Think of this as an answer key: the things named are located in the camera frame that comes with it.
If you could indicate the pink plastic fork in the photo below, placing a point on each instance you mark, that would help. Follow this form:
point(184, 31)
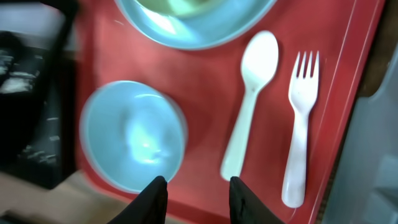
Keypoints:
point(303, 92)

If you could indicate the black waste tray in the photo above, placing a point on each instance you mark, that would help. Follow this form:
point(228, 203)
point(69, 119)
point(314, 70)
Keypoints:
point(49, 158)

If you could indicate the light blue plate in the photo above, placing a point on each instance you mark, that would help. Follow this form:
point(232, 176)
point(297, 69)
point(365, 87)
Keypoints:
point(215, 27)

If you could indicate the light green bowl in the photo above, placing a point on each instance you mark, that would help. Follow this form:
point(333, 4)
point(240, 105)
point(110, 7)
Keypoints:
point(179, 8)

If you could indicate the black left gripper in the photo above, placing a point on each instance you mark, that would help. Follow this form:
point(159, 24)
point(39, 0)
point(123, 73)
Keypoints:
point(25, 82)

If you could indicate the white plastic spoon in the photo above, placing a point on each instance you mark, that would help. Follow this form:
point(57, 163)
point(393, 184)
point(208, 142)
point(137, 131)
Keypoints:
point(258, 67)

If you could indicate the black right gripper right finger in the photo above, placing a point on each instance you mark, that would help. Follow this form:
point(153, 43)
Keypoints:
point(245, 207)

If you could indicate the red plastic tray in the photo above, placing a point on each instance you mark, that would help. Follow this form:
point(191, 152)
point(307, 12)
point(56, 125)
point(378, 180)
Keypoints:
point(208, 87)

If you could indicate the light blue small bowl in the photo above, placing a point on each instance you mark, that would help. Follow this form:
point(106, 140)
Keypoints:
point(131, 133)

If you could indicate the grey-blue dishwasher rack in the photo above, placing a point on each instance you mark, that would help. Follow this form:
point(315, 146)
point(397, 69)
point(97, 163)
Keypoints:
point(365, 185)

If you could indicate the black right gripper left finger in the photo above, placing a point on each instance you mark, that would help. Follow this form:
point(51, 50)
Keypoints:
point(149, 207)

